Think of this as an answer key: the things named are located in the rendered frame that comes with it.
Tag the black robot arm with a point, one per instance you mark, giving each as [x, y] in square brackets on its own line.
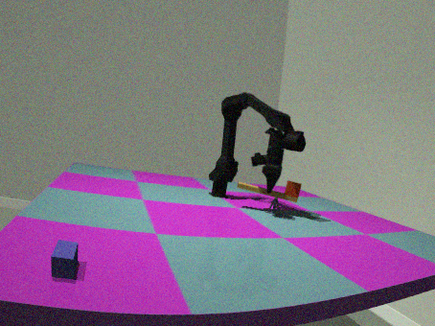
[231, 108]

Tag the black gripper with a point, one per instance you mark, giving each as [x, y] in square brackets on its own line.
[272, 170]

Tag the blue block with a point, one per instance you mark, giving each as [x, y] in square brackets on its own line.
[64, 259]

